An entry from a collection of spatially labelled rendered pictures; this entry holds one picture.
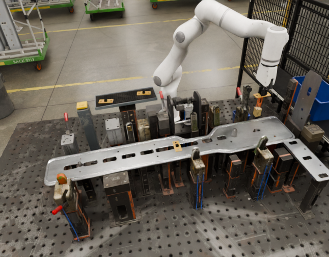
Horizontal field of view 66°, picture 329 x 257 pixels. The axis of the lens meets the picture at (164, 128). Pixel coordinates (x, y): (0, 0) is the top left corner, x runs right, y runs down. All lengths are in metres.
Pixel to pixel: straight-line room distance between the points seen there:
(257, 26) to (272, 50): 0.15
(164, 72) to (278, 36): 0.71
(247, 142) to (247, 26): 0.60
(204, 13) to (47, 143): 1.47
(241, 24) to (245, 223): 1.01
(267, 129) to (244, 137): 0.16
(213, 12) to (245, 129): 0.67
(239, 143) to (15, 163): 1.54
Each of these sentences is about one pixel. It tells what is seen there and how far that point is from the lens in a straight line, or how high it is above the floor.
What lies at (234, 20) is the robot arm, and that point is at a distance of 1.32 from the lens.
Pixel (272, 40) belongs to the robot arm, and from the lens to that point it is 1.26.
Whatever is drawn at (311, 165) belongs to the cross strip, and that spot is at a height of 1.00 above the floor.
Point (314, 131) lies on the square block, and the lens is 1.59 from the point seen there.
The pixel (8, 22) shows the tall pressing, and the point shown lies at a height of 0.77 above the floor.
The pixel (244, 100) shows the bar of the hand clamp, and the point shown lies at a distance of 1.59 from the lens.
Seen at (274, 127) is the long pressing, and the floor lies 1.00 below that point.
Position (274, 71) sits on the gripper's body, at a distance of 1.33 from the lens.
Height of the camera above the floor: 1.98
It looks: 39 degrees down
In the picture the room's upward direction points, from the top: 4 degrees counter-clockwise
